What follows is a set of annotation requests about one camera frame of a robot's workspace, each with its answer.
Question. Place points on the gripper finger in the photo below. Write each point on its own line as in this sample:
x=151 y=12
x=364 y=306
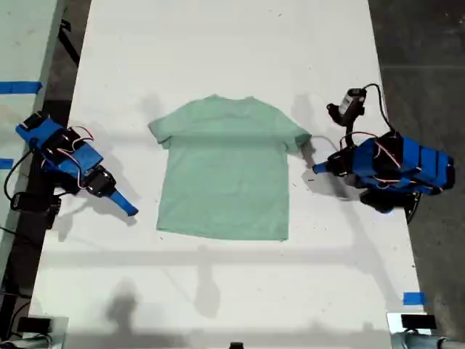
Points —
x=321 y=166
x=321 y=171
x=125 y=201
x=121 y=206

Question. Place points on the pale green T-shirt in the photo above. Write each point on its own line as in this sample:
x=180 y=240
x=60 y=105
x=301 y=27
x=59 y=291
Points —
x=225 y=174

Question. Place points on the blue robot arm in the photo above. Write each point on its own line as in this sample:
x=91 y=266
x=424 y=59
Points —
x=428 y=163
x=54 y=134

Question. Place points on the short blue tape strip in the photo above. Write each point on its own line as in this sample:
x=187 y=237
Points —
x=5 y=163

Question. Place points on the long blue tape strip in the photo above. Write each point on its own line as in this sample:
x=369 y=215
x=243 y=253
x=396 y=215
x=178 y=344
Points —
x=20 y=87

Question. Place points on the small black box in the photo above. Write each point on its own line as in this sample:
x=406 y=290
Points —
x=417 y=321
x=34 y=324

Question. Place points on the blue tape patch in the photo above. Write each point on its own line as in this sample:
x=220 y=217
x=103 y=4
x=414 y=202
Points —
x=414 y=299

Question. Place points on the pale green side table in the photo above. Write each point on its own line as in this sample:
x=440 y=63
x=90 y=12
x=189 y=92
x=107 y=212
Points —
x=22 y=43

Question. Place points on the small black round object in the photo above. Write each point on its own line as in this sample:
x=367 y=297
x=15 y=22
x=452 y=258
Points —
x=236 y=345

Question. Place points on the grey pipe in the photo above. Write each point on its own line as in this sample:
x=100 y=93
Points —
x=421 y=342

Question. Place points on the camera black stalk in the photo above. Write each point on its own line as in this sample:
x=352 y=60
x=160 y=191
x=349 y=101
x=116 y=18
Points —
x=349 y=132

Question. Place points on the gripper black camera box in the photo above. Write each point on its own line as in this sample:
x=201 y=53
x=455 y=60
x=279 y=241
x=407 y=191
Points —
x=350 y=103
x=25 y=201

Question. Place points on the black metal bracket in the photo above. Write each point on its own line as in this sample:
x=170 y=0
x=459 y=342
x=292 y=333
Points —
x=69 y=40

